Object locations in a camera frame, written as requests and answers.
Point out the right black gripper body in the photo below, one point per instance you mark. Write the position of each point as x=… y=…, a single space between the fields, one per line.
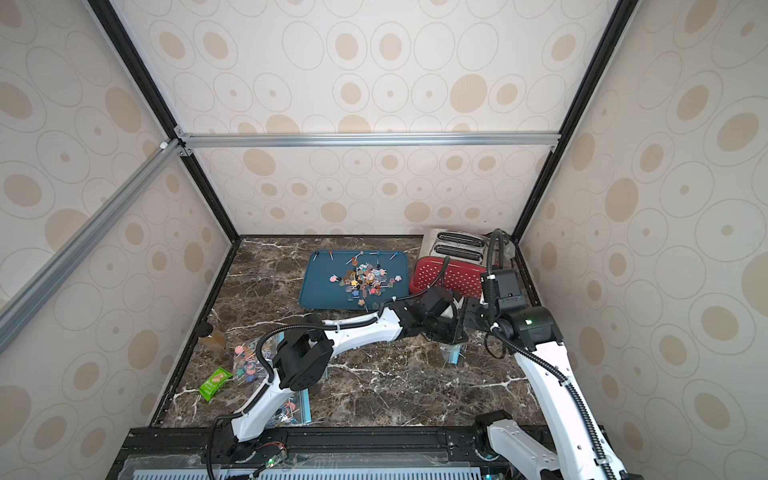
x=477 y=318

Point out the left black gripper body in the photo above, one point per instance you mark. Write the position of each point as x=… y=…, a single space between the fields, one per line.
x=441 y=327

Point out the teal plastic tray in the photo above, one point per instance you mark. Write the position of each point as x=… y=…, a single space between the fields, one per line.
x=315 y=301

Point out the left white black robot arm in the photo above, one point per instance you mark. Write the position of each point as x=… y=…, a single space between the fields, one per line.
x=295 y=357

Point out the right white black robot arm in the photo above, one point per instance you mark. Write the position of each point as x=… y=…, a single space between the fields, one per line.
x=532 y=337

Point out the candy ziploc bag front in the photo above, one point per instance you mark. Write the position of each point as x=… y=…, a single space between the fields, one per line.
x=295 y=411

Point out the red silver toaster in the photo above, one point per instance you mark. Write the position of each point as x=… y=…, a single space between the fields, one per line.
x=454 y=259

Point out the poured candy pile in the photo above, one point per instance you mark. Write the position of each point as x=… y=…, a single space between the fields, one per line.
x=357 y=274

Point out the brown spice jar black cap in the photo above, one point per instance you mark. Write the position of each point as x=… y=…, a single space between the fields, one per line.
x=210 y=336

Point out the green snack packet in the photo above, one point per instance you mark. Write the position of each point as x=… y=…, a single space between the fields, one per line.
x=214 y=383

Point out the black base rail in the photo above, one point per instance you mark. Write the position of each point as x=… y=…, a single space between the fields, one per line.
x=437 y=452

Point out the horizontal aluminium frame bar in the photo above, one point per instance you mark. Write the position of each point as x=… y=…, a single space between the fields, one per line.
x=356 y=140

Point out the left slanted aluminium frame bar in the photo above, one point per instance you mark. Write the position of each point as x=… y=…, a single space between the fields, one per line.
x=21 y=309

